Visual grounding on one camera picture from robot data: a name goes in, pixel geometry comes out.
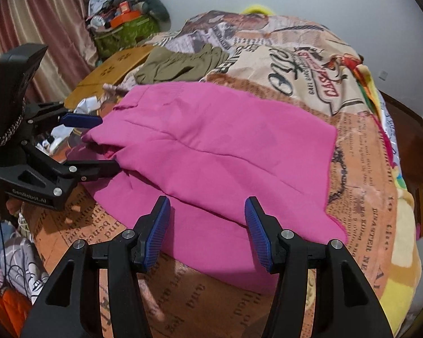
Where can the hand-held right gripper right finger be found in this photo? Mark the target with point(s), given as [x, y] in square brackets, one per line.
[256, 234]

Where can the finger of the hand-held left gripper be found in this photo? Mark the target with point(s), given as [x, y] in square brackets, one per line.
[83, 119]
[98, 169]

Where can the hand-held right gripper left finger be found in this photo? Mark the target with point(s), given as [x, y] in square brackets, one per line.
[158, 234]

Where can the pink pants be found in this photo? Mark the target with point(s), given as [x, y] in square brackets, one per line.
[215, 148]

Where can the crumpled white paper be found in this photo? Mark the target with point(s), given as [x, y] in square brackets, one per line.
[88, 105]

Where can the striped pink brown curtain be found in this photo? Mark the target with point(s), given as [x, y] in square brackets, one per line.
[38, 14]

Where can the green patterned bag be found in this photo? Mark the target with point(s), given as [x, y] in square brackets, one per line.
[123, 37]

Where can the olive green garment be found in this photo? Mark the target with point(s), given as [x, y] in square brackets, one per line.
[176, 65]

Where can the orange box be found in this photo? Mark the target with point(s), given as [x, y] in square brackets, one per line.
[125, 18]

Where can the pile of crumpled packets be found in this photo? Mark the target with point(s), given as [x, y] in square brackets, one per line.
[102, 3]

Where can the white printed cloth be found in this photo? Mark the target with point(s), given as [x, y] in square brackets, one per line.
[24, 264]

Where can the newspaper print blanket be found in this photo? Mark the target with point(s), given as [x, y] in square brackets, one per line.
[359, 155]

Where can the grey plush toy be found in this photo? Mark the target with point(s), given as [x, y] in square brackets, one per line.
[155, 5]

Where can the yellow cartoon fleece blanket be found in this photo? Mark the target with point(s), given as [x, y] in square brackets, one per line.
[405, 218]

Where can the orange quilted cloth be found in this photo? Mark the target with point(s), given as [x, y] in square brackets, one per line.
[3, 306]

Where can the yellow plush toy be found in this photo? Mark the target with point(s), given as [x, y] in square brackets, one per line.
[257, 10]

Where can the dark wooden bed frame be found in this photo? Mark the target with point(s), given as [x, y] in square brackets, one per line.
[409, 119]

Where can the white wall socket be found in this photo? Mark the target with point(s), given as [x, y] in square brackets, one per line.
[383, 75]

